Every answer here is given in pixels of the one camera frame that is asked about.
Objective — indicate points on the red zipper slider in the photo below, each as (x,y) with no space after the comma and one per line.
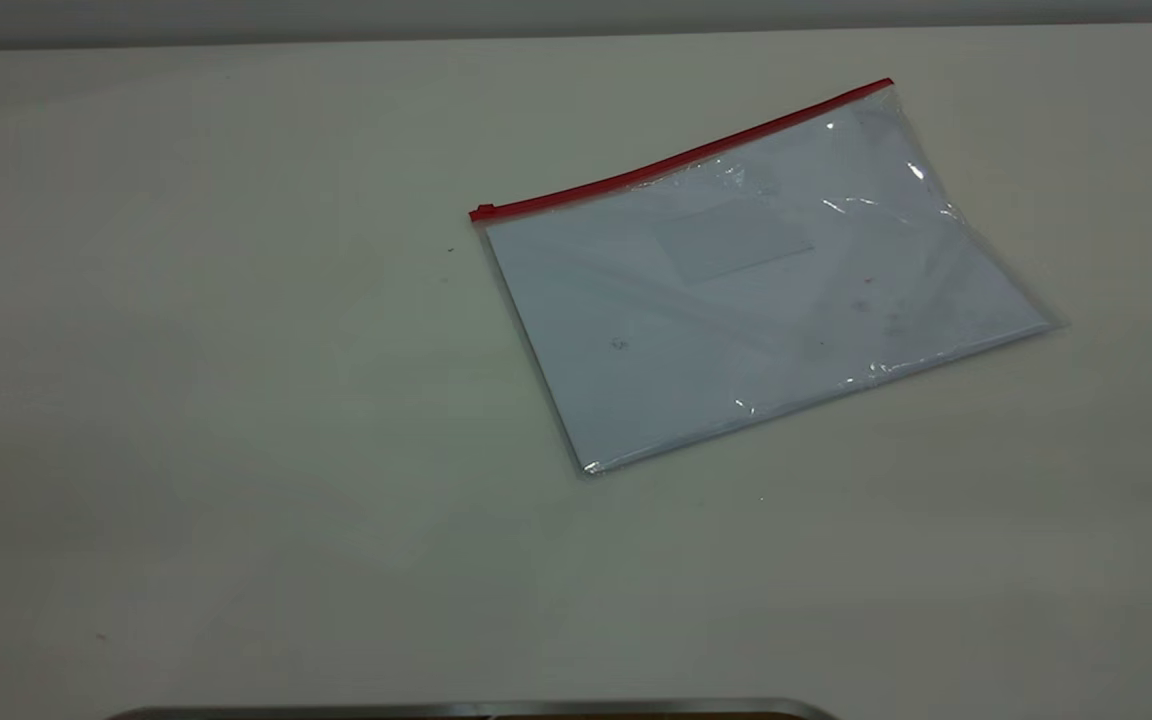
(482,211)

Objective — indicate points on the metal frame edge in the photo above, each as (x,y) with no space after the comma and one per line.
(476,710)

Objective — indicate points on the transparent zip bag red zipper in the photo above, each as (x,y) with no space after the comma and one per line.
(766,290)

